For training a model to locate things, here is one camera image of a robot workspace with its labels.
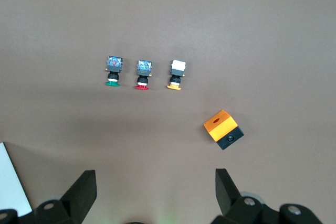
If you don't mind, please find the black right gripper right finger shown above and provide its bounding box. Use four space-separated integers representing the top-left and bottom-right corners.
211 168 324 224

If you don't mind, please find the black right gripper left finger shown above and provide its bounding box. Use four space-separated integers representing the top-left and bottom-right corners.
0 170 98 224

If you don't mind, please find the green cap push button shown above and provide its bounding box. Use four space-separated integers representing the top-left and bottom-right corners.
104 55 124 88

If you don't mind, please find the orange and black button box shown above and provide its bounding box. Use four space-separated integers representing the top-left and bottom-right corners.
203 109 245 151

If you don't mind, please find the orange cap push button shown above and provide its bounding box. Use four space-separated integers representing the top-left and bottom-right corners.
166 59 187 91

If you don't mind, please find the red cap push button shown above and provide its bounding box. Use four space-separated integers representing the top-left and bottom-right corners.
134 59 154 91

